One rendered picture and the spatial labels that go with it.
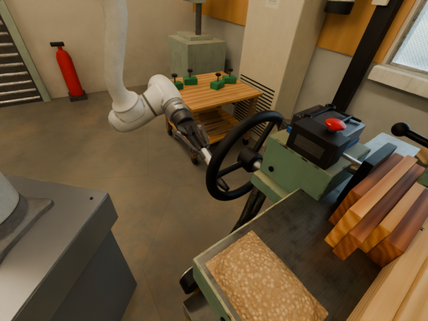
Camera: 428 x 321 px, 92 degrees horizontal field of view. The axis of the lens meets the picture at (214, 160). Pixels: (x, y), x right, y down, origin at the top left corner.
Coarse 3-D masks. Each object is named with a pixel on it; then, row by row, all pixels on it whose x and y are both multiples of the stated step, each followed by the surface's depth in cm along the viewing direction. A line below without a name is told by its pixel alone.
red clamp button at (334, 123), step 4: (328, 120) 32; (332, 120) 32; (336, 120) 32; (340, 120) 32; (328, 124) 32; (332, 124) 31; (336, 124) 31; (340, 124) 31; (344, 124) 32; (332, 128) 31; (336, 128) 31; (340, 128) 31; (344, 128) 31
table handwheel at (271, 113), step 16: (272, 112) 50; (240, 128) 45; (272, 128) 53; (224, 144) 46; (256, 144) 55; (240, 160) 56; (256, 160) 54; (208, 176) 49; (224, 192) 59; (240, 192) 64
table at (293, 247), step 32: (288, 192) 41; (256, 224) 32; (288, 224) 32; (320, 224) 32; (288, 256) 28; (320, 256) 28; (352, 256) 29; (320, 288) 25; (352, 288) 26; (224, 320) 24
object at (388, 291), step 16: (416, 240) 27; (400, 256) 25; (416, 256) 25; (384, 272) 25; (400, 272) 23; (416, 272) 24; (384, 288) 22; (400, 288) 22; (368, 304) 21; (384, 304) 21; (400, 304) 21; (352, 320) 21; (368, 320) 20; (384, 320) 20
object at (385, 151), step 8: (392, 144) 34; (376, 152) 32; (384, 152) 32; (392, 152) 33; (352, 160) 35; (368, 160) 30; (376, 160) 30; (384, 160) 33; (352, 168) 35; (360, 168) 31; (368, 168) 30; (352, 176) 32; (360, 176) 31; (352, 184) 32; (344, 192) 34
